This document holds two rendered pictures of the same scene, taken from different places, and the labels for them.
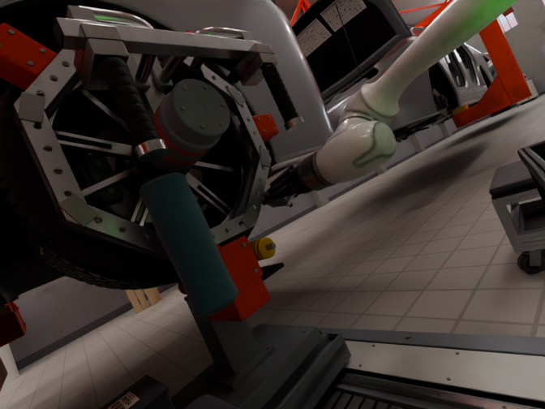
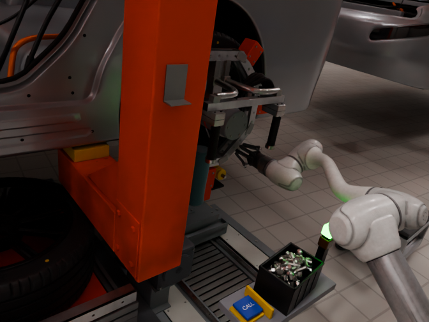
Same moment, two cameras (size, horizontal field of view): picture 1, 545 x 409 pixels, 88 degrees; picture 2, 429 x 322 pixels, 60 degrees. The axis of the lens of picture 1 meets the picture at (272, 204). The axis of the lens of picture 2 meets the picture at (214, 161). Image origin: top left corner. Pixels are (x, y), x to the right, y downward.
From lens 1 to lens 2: 1.16 m
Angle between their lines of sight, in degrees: 26
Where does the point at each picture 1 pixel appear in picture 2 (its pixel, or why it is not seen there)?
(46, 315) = not seen: outside the picture
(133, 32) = (230, 104)
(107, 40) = (219, 120)
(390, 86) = (317, 163)
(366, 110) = (303, 161)
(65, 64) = not seen: hidden behind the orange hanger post
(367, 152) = (285, 185)
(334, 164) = (272, 177)
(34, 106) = not seen: hidden behind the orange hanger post
